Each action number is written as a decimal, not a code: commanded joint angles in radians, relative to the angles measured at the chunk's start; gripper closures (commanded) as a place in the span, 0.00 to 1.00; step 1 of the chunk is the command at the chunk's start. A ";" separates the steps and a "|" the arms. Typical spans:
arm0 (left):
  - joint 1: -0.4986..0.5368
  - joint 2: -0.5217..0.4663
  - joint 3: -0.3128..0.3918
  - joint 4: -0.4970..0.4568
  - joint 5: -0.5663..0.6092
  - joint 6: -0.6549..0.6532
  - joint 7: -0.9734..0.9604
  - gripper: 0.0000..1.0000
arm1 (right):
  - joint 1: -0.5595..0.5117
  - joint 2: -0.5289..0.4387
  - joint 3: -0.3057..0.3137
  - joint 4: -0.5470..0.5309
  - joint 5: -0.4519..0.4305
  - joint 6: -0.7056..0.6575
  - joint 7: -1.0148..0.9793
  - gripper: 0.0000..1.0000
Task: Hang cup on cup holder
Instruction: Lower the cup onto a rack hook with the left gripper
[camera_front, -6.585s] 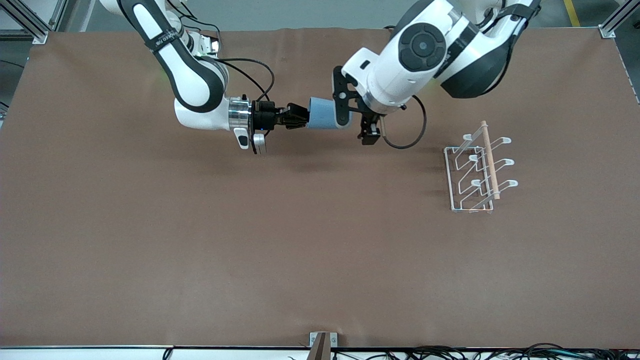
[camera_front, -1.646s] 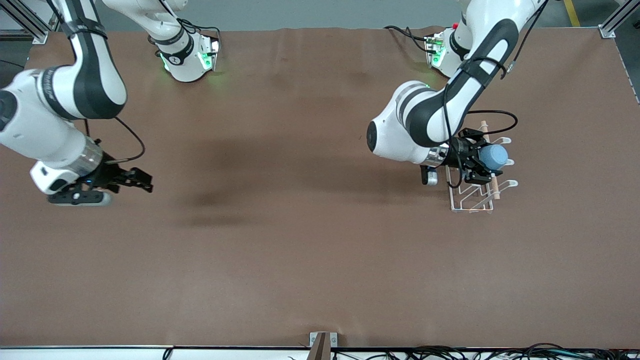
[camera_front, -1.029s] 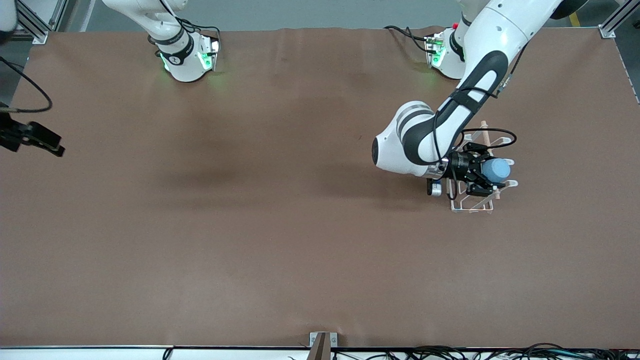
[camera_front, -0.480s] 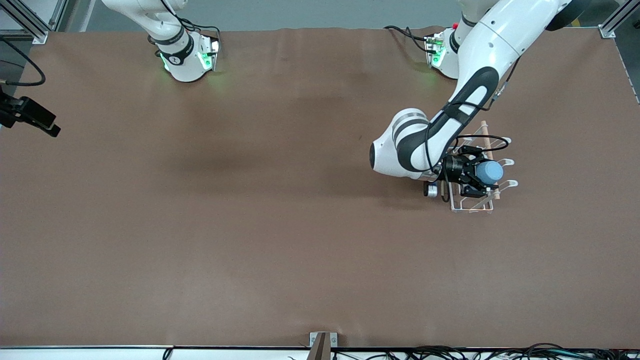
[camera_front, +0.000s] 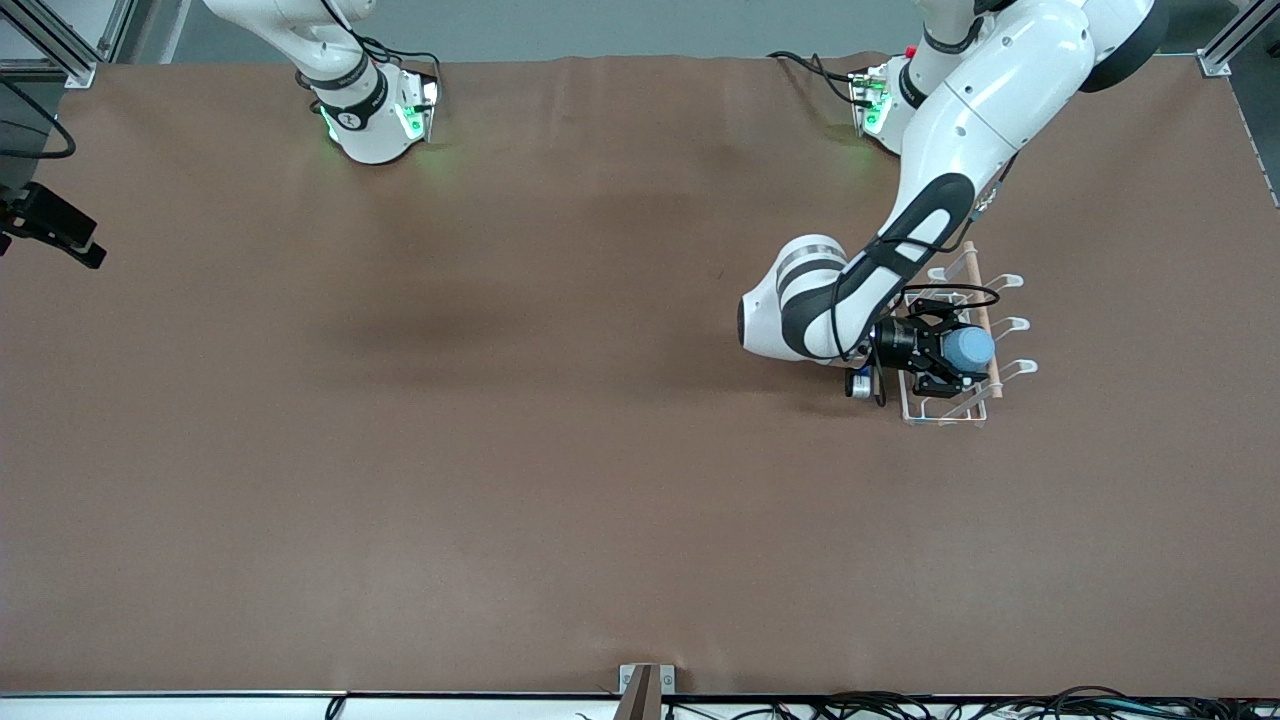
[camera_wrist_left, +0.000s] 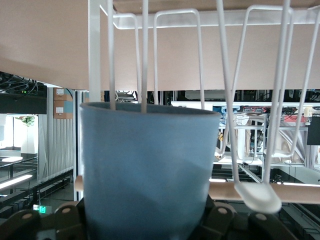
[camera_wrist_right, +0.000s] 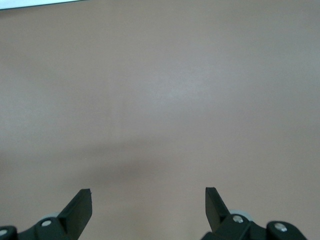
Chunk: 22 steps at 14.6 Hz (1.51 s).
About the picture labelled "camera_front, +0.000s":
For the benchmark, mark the grey metal bracket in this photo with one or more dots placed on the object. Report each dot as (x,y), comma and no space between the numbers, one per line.
(668,680)

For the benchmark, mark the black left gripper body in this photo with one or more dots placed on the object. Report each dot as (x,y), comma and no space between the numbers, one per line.
(899,344)

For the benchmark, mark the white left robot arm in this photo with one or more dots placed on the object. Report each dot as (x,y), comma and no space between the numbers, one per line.
(960,130)

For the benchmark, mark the aluminium frame profile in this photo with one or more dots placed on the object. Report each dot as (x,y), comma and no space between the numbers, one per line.
(1225,50)
(60,50)

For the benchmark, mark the blue plastic cup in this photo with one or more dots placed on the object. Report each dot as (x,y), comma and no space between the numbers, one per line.
(970,348)

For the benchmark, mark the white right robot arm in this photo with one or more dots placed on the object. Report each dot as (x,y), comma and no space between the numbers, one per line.
(370,130)

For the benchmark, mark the brown table cover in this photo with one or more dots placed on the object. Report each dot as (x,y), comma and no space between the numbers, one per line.
(640,500)

